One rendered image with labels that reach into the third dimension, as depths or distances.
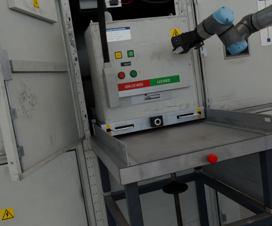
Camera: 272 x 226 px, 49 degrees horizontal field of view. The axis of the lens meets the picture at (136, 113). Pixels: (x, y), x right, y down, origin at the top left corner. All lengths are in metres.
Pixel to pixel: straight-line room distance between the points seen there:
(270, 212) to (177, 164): 0.46
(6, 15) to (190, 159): 0.82
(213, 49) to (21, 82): 1.11
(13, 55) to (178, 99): 0.80
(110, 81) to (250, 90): 0.97
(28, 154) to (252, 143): 0.81
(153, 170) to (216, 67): 0.99
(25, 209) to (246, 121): 1.14
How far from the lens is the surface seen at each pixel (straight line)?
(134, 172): 0.96
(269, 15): 1.32
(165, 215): 1.84
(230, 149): 1.10
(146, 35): 1.48
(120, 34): 1.44
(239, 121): 1.34
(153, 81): 1.47
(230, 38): 1.28
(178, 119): 1.51
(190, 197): 1.87
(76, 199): 1.66
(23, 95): 1.18
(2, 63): 1.06
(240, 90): 1.91
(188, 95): 1.54
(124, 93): 1.38
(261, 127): 1.24
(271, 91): 2.05
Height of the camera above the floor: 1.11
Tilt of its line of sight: 6 degrees down
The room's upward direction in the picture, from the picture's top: 8 degrees counter-clockwise
